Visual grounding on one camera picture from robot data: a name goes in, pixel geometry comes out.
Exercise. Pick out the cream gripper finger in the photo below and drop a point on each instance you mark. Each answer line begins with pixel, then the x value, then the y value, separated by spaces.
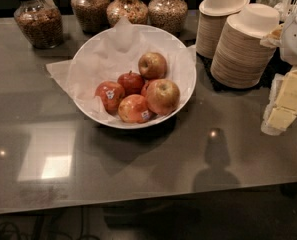
pixel 281 111
pixel 273 39

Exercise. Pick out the large yellow-red apple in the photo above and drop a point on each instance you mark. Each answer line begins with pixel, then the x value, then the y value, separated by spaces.
pixel 162 96

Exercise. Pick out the yellowish apple at back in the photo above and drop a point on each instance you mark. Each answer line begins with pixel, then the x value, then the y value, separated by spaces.
pixel 152 65

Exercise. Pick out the dark red apple middle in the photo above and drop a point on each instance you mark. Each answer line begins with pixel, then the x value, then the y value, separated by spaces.
pixel 131 82

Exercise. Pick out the white ceramic bowl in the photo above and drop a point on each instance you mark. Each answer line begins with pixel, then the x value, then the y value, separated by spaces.
pixel 88 94

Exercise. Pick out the red apple with sticker front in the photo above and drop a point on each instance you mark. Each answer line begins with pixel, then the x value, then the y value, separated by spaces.
pixel 134 109

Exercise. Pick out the red apple with sticker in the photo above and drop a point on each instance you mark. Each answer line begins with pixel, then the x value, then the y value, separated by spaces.
pixel 134 109
pixel 111 94

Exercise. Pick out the red apple with sticker left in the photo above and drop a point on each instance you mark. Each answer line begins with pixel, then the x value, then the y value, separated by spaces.
pixel 111 94

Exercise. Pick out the back stack of paper bowls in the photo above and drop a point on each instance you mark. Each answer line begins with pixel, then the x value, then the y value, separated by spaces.
pixel 212 18

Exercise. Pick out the glass jar of cereal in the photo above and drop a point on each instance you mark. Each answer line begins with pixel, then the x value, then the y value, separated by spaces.
pixel 91 14
pixel 169 15
pixel 134 10

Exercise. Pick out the white paper liner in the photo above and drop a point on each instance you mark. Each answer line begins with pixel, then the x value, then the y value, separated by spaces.
pixel 111 47

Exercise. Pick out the glass jar of granola left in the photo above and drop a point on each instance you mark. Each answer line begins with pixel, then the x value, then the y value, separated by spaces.
pixel 40 21

